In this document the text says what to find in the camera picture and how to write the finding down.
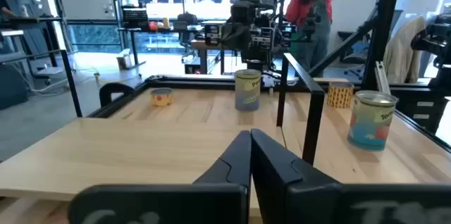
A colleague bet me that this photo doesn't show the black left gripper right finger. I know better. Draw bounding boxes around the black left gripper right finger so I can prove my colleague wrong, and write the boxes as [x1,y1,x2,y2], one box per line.
[250,128,340,224]

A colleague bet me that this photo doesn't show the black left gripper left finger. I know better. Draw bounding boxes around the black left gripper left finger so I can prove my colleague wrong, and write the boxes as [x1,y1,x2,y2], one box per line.
[192,130,252,197]

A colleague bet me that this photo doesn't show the tall pea tin can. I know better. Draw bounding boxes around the tall pea tin can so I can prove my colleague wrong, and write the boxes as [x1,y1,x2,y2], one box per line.
[234,68,262,112]

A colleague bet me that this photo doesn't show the yellow black patterned tin can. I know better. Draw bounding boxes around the yellow black patterned tin can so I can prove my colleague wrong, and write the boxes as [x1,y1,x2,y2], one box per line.
[326,82,355,109]

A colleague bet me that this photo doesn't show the short yellow red can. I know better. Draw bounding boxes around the short yellow red can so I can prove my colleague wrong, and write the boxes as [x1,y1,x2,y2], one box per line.
[150,87,174,108]

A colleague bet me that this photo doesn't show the large tomato tin can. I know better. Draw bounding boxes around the large tomato tin can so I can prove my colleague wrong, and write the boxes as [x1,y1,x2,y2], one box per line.
[347,89,399,152]

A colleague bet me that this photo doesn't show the person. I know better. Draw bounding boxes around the person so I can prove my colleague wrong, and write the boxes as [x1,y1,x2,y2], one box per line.
[285,0,348,73]

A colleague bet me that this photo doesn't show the wooden background desk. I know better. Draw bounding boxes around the wooden background desk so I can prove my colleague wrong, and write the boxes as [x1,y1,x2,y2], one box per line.
[190,39,226,75]

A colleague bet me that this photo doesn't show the black bag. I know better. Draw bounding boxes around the black bag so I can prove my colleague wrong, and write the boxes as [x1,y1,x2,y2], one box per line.
[177,11,199,26]

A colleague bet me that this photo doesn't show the black standing desk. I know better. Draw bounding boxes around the black standing desk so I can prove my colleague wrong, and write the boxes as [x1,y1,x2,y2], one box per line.
[118,26,204,70]

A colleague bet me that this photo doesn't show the black mesh crate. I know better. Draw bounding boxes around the black mesh crate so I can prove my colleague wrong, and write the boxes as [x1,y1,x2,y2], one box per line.
[121,7,149,30]

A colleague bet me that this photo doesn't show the beige jacket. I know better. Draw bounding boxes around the beige jacket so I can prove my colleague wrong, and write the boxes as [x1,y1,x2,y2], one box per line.
[383,15,427,85]

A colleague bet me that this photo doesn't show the white waste bin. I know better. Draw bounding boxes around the white waste bin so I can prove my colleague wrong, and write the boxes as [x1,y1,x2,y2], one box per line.
[116,48,133,71]

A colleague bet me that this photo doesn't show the black drawer cabinet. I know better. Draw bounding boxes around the black drawer cabinet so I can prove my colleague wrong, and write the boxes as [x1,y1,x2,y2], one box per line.
[396,92,445,134]

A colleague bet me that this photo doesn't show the black shelving unit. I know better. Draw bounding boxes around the black shelving unit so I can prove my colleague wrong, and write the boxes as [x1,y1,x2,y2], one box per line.
[0,0,64,68]

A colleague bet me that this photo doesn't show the black aluminium rig frame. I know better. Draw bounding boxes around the black aluminium rig frame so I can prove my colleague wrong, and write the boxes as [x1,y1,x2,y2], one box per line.
[87,0,451,154]

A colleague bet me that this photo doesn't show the wooden shelf with black frame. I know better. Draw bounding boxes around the wooden shelf with black frame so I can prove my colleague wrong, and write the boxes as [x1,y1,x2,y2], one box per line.
[0,49,326,224]

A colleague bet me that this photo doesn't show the silver metal bracket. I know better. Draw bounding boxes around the silver metal bracket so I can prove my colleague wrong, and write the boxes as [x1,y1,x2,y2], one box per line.
[373,61,393,95]

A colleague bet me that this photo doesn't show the black arched bracket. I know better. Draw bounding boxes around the black arched bracket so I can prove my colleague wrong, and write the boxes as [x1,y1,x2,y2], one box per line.
[99,82,135,108]

